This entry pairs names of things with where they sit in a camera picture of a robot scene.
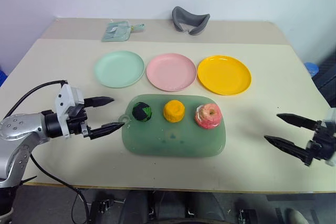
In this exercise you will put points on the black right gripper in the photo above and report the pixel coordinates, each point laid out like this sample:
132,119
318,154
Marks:
320,140

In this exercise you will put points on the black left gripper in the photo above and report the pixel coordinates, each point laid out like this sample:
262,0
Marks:
76,122

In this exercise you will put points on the dark rounded robot base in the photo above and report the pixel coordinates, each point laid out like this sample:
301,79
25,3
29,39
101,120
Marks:
183,207

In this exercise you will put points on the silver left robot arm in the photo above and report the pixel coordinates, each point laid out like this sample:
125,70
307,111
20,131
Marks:
15,132

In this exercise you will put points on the black and green ball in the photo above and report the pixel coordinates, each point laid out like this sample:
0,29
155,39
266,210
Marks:
142,111

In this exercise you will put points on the mint green plate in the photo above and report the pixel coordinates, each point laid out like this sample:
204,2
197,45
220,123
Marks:
119,69

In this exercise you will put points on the pink plate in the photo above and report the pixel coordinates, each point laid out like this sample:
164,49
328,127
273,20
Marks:
171,72

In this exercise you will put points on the yellow plate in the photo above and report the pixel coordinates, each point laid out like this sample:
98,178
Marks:
224,75

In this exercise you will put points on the black bag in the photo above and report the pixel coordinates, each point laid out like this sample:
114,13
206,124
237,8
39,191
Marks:
326,77

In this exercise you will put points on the blue plastic stool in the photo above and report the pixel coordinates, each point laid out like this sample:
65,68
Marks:
312,68

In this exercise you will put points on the translucent green cutting board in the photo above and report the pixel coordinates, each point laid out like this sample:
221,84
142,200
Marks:
173,140

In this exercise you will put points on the red pink apple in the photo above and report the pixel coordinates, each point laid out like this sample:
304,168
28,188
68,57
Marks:
208,116

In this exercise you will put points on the mint green packaged dustpan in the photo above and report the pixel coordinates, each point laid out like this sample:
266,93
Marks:
118,31

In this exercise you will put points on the blue crate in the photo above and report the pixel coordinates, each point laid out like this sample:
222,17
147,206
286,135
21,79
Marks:
3,75

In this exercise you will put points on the grey curved holder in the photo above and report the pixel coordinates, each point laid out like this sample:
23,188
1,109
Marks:
190,20

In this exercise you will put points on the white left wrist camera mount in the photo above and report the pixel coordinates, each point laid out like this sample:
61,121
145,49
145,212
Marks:
66,101

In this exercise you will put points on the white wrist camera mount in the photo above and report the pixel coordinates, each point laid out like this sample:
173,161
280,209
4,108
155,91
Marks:
66,101
331,119

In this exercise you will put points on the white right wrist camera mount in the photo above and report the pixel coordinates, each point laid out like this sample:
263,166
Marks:
331,119

